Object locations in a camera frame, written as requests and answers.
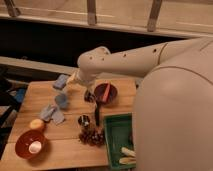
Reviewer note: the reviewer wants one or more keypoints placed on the yellow round fruit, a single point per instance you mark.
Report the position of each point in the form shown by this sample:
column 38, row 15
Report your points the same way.
column 37, row 124

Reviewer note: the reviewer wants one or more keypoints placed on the small dark can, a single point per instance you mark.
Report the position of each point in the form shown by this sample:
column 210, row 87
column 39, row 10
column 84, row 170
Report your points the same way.
column 88, row 96

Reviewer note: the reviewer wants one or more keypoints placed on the red stick in bowl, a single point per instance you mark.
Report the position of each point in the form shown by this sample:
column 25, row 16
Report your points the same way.
column 106, row 93

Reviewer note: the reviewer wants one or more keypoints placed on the green plastic tray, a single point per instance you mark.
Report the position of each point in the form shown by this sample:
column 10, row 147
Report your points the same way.
column 117, row 129

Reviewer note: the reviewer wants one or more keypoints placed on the bunch of dark grapes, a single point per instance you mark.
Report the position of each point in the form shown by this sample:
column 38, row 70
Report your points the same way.
column 92, row 136

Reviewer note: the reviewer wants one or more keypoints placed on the orange bowl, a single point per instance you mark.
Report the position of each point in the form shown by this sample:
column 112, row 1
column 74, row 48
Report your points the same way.
column 23, row 142

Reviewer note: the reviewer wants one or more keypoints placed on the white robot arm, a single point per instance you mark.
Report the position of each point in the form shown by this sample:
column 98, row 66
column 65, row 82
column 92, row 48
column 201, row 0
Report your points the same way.
column 173, row 107

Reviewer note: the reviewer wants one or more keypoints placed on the small black metal cup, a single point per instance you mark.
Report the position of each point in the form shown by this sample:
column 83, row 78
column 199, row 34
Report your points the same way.
column 84, row 121

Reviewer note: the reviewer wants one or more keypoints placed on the lower corn cob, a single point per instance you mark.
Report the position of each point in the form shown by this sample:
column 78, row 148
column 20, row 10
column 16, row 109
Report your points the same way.
column 127, row 160

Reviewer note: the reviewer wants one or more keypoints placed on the white egg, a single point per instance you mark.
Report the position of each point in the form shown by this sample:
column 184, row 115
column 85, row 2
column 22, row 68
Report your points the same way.
column 35, row 147

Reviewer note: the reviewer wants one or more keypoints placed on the black utensil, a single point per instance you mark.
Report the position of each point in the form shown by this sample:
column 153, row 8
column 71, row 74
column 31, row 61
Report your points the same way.
column 97, row 113

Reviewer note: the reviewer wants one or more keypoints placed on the dark red bowl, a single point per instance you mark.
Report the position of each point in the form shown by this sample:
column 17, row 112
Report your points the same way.
column 99, row 91

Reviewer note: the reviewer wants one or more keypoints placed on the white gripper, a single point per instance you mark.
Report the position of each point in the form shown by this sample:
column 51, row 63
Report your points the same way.
column 85, row 79

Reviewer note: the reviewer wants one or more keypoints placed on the black chair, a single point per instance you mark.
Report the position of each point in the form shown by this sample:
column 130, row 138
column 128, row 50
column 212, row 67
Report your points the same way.
column 12, row 98

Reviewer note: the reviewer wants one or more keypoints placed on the blue crumpled cloth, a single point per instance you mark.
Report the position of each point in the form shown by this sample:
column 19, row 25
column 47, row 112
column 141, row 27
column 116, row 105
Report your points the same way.
column 52, row 112

